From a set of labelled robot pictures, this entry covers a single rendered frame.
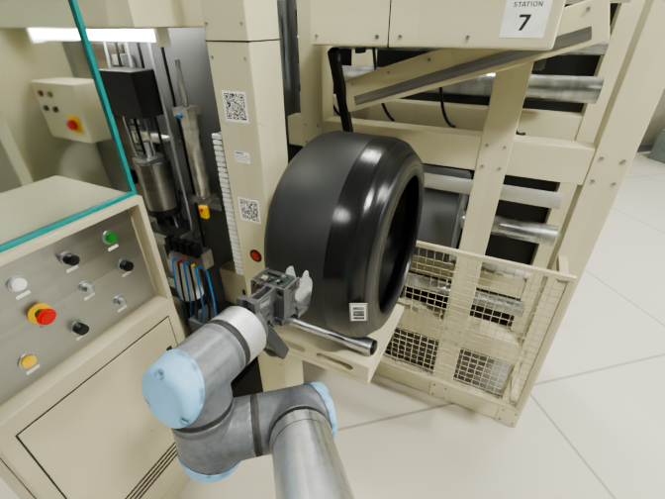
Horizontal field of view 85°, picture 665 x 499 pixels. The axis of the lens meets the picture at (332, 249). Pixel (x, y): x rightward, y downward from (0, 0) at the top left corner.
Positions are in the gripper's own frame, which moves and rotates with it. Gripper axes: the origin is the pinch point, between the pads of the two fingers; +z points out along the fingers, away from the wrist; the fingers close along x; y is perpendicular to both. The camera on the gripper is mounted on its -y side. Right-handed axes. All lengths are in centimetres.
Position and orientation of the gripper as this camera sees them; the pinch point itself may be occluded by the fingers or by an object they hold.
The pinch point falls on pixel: (306, 284)
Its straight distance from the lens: 78.0
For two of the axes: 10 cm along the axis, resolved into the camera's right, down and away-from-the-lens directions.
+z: 4.4, -3.7, 8.2
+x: -9.0, -2.3, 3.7
